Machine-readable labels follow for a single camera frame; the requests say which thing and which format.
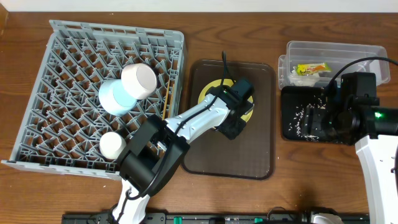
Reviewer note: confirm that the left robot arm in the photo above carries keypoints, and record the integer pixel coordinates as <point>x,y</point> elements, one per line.
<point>154,153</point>

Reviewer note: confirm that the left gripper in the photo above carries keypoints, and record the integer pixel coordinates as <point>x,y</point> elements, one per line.
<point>236,125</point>

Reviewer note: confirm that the grey dishwasher rack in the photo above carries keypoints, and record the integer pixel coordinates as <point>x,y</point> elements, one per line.
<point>64,121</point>

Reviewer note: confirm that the spilled rice pile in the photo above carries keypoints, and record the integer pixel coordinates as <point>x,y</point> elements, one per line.
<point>294,127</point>

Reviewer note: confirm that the blue bowl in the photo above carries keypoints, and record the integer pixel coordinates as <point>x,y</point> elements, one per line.
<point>115,99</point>

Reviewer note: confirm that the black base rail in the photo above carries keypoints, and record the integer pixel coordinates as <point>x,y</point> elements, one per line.
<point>275,215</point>

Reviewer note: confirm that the white tissue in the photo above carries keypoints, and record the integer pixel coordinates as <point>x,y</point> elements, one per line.
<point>298,80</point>

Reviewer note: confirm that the clear plastic bin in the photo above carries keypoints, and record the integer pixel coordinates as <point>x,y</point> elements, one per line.
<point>336,55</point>

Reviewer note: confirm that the white paper cup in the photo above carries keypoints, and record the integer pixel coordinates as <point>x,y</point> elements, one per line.
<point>111,144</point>

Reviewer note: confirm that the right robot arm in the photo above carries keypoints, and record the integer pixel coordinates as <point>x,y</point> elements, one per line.
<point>372,130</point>

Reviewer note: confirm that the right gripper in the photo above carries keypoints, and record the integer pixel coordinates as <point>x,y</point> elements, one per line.
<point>311,121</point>

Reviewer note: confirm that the yellow plate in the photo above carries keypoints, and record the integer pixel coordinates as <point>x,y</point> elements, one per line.
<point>228,82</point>

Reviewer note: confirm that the white bowl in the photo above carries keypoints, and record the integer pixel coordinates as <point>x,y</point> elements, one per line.
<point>139,80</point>

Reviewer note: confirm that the yellow green snack wrapper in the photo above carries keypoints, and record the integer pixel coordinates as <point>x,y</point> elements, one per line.
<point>311,68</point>

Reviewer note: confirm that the wooden chopstick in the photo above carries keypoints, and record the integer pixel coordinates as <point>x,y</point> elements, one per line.
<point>166,101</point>
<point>170,106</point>

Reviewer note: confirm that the brown serving tray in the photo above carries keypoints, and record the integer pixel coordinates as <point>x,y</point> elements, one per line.
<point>251,155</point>

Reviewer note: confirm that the black bin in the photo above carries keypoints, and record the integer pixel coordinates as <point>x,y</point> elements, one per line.
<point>293,95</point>

